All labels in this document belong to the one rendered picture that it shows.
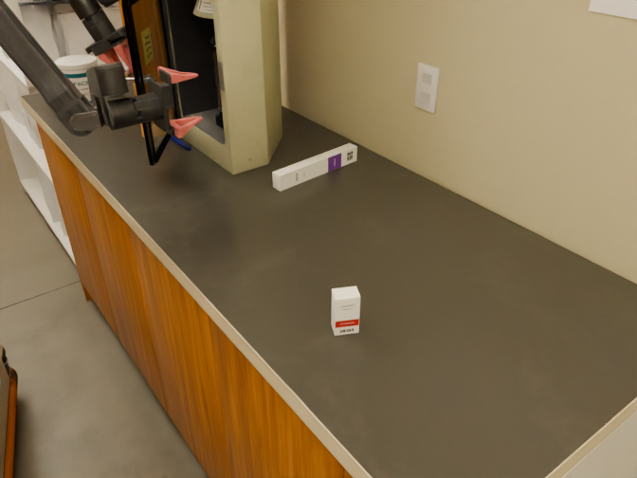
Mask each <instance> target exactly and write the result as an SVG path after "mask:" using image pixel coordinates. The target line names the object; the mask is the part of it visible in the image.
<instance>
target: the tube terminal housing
mask: <svg viewBox="0 0 637 478"><path fill-rule="evenodd" d="M210 2H211V5H212V11H213V22H214V31H215V42H216V52H217V62H218V61H219V62H221V63H222V64H223V74H224V85H225V91H223V90H221V89H220V92H221V103H222V112H223V123H224V132H225V144H221V143H220V142H218V141H217V140H215V139H214V138H212V137H211V136H209V135H208V134H206V133H205V132H203V131H202V130H200V129H199V128H197V127H196V126H193V127H192V128H191V129H190V131H189V132H188V133H187V134H186V135H185V136H184V137H182V138H183V139H184V140H186V141H187V142H188V143H190V144H191V145H192V146H194V147H195V148H196V149H198V150H199V151H201V152H202V153H203V154H205V155H206V156H208V157H209V158H211V159H212V160H213V161H215V162H216V163H218V164H219V165H220V166H222V167H223V168H224V169H226V170H227V171H229V172H230V173H231V174H233V175H236V174H238V173H242V172H245V171H248V170H252V169H255V168H258V167H261V166H264V165H267V164H268V163H269V161H270V159H271V157H272V156H273V154H274V152H275V150H276V148H277V147H278V145H279V143H280V141H281V139H282V96H281V71H280V44H279V17H278V0H210Z"/></svg>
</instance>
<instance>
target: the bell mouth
mask: <svg viewBox="0 0 637 478"><path fill-rule="evenodd" d="M193 14H194V15H196V16H198V17H202V18H208V19H213V11H212V5H211V2H210V0H197V1H196V4H195V7H194V10H193Z"/></svg>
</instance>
